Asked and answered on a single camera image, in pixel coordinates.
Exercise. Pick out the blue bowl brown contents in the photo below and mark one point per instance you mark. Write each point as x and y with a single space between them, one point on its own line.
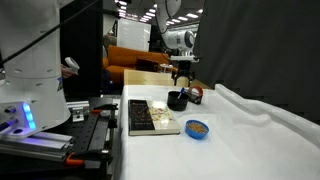
191 134

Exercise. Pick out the white board panel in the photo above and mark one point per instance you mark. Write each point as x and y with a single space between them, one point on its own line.
133 35

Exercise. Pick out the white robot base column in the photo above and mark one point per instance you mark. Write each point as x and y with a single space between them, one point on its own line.
33 73

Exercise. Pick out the aluminium mounting bracket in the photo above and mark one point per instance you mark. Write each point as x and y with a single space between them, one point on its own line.
78 113

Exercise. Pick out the operator hand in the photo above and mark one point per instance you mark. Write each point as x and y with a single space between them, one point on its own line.
66 71

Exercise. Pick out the white tablecloth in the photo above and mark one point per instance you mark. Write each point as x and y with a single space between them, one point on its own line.
250 150

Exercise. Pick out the black backdrop curtain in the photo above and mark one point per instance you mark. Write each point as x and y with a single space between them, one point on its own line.
260 50

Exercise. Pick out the black perforated breadboard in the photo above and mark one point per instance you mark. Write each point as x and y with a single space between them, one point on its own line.
90 133

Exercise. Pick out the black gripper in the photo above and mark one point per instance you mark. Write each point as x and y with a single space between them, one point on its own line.
182 68

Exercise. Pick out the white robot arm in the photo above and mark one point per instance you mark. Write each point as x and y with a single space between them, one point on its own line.
176 40

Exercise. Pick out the dark brown cushion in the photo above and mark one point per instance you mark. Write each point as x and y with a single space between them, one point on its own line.
146 65

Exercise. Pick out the red tape roll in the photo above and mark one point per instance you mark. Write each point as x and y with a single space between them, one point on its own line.
199 89

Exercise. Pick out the orange sofa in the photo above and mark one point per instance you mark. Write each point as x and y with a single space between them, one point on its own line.
126 56

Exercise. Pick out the black and white book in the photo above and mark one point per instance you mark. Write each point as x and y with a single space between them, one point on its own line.
143 116

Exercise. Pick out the black orange bar clamp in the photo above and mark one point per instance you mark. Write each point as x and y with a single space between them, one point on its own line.
73 160
106 107

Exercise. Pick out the small white side table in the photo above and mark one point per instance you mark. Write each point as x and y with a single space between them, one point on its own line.
166 66

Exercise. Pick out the white handheld controller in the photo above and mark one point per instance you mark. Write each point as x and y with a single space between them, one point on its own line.
71 64

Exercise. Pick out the black divider panel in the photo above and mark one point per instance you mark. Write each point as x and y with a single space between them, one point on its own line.
83 50

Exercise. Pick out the aluminium extrusion rail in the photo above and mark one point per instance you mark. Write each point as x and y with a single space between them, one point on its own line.
40 146

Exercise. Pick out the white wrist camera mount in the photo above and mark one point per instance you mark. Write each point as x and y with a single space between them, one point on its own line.
185 58

